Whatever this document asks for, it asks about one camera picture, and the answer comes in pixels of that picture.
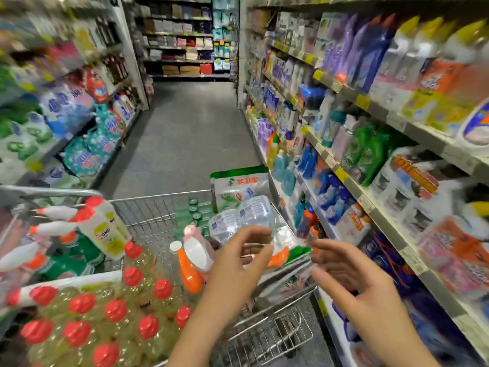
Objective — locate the cluster of green cleaner bottles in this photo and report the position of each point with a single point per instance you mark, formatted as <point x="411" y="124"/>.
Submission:
<point x="374" y="153"/>

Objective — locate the yellow-capped pink-label cleaner bottle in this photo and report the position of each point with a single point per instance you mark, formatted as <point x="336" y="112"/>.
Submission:
<point x="477" y="240"/>
<point x="451" y="248"/>

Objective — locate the row of green white pouches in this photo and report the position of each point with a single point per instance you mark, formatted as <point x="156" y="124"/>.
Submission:
<point x="23" y="141"/>

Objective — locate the person's left hand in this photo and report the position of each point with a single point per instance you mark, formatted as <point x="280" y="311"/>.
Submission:
<point x="237" y="283"/>

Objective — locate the cluster of yellow red-capped bottles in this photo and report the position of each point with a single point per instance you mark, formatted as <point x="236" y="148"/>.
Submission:
<point x="107" y="317"/>

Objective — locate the grey shopping cart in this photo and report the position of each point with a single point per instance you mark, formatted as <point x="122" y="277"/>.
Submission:
<point x="153" y="214"/>

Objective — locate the store shelving with refill pouches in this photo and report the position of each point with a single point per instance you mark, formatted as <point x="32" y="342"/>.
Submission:
<point x="46" y="149"/>

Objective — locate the distant store shelving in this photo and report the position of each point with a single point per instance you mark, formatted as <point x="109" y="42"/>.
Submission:
<point x="183" y="38"/>

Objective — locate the person's right hand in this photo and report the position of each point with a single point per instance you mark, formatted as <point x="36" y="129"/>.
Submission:
<point x="367" y="298"/>

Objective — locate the row of purple cleaner bottles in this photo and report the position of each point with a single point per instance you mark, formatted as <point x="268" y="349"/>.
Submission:
<point x="355" y="53"/>

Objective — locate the row of yellow-capped cleaner bottles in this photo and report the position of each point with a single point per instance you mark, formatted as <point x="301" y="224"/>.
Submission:
<point x="435" y="80"/>

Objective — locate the row of teal blue pouches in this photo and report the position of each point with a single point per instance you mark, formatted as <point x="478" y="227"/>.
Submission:
<point x="95" y="137"/>

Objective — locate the clear-wrapped orange-trigger spray pack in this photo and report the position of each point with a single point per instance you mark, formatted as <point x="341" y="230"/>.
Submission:
<point x="237" y="214"/>

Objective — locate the white red-capped cleaner bottle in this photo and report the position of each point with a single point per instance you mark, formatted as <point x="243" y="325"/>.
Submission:
<point x="107" y="229"/>

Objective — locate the orange white spray bottle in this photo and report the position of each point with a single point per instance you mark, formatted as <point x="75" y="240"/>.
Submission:
<point x="187" y="273"/>

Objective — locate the large green white cleaner pouch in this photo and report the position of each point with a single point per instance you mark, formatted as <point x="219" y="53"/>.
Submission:
<point x="290" y="279"/>
<point x="241" y="183"/>

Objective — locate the cluster of teal cleaner bottles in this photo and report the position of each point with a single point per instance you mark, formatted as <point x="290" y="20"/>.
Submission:
<point x="283" y="168"/>

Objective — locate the pack of green small bottles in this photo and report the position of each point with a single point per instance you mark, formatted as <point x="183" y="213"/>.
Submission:
<point x="191" y="210"/>

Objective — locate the cluster of blue cleaner bottles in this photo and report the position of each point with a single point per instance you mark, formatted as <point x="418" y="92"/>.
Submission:
<point x="325" y="187"/>

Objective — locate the clear-wrapped white bottle pack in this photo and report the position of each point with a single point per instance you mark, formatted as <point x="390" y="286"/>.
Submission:
<point x="416" y="195"/>

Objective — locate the person's right forearm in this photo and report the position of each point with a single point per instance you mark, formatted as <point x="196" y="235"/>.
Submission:
<point x="401" y="354"/>

